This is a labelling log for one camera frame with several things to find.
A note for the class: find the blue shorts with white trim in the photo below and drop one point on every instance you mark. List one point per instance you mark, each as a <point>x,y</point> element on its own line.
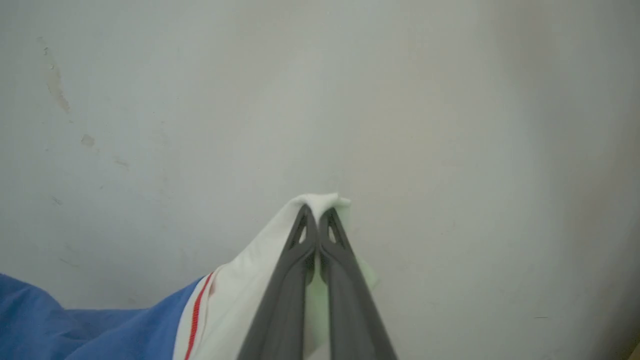
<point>100,330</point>

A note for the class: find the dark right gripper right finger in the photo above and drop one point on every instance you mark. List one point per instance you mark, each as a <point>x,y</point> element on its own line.
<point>352,310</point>

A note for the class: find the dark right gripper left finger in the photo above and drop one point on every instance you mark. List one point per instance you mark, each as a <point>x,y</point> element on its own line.
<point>282,310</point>

